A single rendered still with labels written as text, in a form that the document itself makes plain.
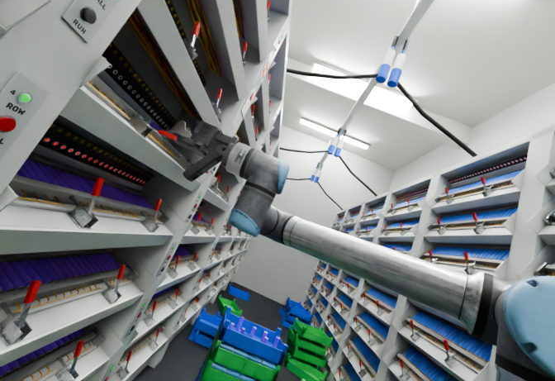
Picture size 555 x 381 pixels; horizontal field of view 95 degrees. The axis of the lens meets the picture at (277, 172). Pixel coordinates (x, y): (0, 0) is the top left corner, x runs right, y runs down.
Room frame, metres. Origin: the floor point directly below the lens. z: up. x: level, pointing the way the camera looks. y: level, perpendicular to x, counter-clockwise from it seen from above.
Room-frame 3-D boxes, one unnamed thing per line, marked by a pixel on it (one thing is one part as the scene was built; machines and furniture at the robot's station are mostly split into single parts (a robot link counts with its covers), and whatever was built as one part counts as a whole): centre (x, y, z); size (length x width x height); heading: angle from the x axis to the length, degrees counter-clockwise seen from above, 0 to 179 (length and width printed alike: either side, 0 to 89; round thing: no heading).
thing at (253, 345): (1.34, -0.20, 0.44); 0.30 x 0.20 x 0.08; 93
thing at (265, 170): (0.69, 0.03, 1.03); 0.12 x 0.09 x 0.10; 85
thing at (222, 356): (1.34, -0.20, 0.36); 0.30 x 0.20 x 0.08; 93
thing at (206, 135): (0.71, 0.20, 1.04); 0.12 x 0.08 x 0.09; 85
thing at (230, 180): (1.68, 0.28, 0.90); 0.20 x 0.09 x 1.81; 85
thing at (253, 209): (0.70, 0.02, 0.92); 0.12 x 0.09 x 0.12; 141
